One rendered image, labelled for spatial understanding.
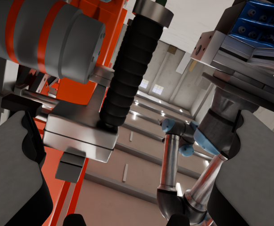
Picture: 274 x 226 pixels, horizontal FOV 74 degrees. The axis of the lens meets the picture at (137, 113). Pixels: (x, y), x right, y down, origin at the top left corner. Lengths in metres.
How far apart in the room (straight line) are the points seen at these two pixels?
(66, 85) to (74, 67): 0.57
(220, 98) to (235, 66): 0.11
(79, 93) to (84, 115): 0.67
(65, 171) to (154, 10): 0.21
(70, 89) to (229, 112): 0.69
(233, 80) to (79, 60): 0.45
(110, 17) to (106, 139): 0.67
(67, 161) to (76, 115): 0.06
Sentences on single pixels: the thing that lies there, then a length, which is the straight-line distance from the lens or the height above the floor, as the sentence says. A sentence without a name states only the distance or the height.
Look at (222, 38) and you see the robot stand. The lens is 0.60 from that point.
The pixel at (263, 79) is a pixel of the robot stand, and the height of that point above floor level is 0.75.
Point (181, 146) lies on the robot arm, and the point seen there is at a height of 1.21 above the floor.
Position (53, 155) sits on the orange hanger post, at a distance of 1.13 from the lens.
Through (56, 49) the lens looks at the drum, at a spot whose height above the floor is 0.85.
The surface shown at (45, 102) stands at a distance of 0.48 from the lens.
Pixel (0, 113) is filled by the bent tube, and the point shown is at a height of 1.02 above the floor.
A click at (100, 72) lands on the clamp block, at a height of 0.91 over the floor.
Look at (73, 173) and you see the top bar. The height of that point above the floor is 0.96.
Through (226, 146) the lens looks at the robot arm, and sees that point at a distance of 0.74.
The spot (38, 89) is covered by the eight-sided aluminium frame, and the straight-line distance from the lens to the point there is 0.65.
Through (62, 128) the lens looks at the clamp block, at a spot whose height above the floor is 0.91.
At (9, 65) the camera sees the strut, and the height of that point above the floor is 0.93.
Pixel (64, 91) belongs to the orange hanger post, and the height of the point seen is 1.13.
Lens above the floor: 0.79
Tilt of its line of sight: 21 degrees up
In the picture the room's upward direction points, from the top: 156 degrees counter-clockwise
